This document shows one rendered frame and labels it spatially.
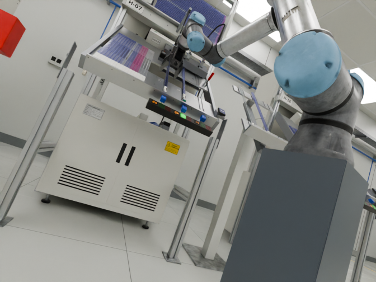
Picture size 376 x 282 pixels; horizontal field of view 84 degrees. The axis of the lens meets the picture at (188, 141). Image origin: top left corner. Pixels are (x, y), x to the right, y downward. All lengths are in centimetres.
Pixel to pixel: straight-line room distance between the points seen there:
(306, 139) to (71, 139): 111
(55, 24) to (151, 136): 233
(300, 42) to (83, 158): 112
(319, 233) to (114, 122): 109
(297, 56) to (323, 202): 29
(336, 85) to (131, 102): 268
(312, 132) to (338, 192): 15
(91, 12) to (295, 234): 325
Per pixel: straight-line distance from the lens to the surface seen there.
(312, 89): 48
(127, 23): 183
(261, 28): 95
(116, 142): 127
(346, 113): 60
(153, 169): 131
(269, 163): 54
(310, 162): 50
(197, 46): 100
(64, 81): 102
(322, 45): 49
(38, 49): 322
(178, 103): 103
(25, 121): 307
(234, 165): 129
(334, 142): 56
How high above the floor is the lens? 42
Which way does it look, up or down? 8 degrees up
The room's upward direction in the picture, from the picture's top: 21 degrees clockwise
